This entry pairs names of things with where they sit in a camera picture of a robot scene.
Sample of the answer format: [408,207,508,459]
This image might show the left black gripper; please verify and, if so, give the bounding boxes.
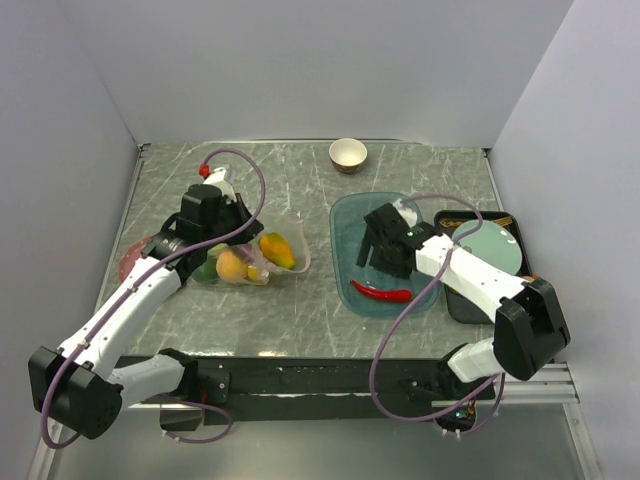
[203,192,264,248]

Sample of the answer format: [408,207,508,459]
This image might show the pale green cabbage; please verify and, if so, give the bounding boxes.
[207,243,229,258]

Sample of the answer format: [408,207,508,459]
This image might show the purple eggplant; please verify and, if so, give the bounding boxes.
[233,243,270,271]

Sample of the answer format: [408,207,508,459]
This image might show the orange fruit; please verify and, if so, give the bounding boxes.
[216,250,248,284]

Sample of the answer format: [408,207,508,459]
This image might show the yellow lemon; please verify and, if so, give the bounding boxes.
[247,265,269,283]

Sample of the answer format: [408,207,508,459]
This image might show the yellow green mango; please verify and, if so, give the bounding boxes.
[259,232,296,270]

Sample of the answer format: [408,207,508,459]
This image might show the clear zip top bag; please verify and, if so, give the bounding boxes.
[191,214,311,285]

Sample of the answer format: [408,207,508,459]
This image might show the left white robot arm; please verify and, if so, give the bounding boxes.
[28,165,263,449]

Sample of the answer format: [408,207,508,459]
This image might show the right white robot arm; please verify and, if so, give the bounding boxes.
[357,200,571,398]

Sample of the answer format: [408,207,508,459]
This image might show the teal plastic food tray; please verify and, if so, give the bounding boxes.
[329,192,431,318]

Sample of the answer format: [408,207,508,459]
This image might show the red chili pepper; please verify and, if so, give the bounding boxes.
[350,279,413,304]

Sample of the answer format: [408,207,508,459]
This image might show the pink plate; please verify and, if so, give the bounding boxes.
[118,236,151,283]

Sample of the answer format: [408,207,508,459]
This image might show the beige ceramic bowl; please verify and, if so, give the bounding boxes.
[329,138,368,174]

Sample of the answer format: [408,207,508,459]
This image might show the black serving tray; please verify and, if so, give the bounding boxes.
[434,210,536,325]

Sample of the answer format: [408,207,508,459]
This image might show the light green plate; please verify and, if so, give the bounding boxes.
[452,220,523,275]

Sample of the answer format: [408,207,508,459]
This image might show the wooden chopsticks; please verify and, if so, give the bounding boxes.
[491,216,514,227]

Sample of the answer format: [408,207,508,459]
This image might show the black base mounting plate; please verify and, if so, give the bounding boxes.
[138,349,496,431]

